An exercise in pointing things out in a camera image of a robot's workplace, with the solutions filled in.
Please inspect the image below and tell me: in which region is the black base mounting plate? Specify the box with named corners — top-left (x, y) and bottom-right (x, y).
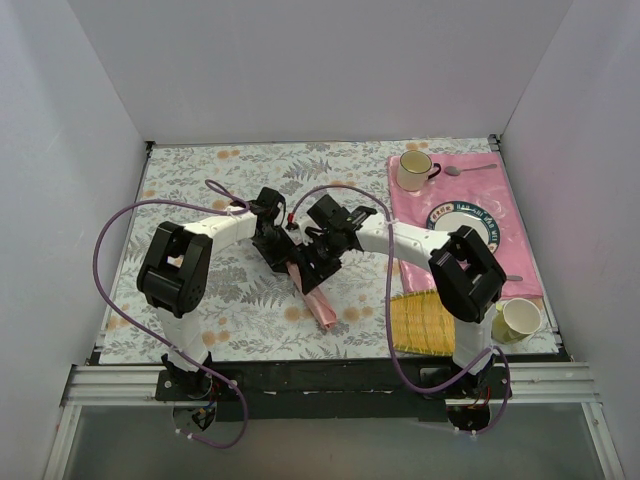
top-left (155, 357), bottom-right (506, 422)

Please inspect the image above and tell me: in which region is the white plate green rim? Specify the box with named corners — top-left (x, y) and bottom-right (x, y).
top-left (426, 200), bottom-right (501, 253)

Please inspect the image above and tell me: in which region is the aluminium frame rail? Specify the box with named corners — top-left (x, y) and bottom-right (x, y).
top-left (45, 362), bottom-right (625, 479)

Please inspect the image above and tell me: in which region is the yellow bamboo tray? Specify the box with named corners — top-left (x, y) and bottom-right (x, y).
top-left (391, 290), bottom-right (455, 357)

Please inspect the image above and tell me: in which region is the white mug black rim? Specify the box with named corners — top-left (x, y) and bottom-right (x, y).
top-left (396, 150), bottom-right (442, 192)

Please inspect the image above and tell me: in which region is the floral patterned tablecloth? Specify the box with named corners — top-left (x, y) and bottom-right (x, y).
top-left (97, 137), bottom-right (560, 364)

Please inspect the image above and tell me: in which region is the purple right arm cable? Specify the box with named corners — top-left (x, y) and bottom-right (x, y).
top-left (287, 185), bottom-right (512, 435)

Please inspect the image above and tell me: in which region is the peach satin napkin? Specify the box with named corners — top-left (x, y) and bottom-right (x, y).
top-left (286, 262), bottom-right (337, 331)

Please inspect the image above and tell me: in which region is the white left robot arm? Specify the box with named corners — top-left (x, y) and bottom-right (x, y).
top-left (137, 187), bottom-right (294, 400)

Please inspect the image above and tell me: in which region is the small silver spoon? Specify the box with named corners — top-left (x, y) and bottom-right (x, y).
top-left (443, 163), bottom-right (498, 177)

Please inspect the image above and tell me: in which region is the yellow green mug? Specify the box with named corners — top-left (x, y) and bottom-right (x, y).
top-left (492, 298), bottom-right (542, 344)

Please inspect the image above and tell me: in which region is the pink floral placemat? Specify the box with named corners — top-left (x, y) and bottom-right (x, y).
top-left (387, 153), bottom-right (543, 299)

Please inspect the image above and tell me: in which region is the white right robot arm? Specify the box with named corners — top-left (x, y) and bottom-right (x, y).
top-left (288, 195), bottom-right (506, 398)

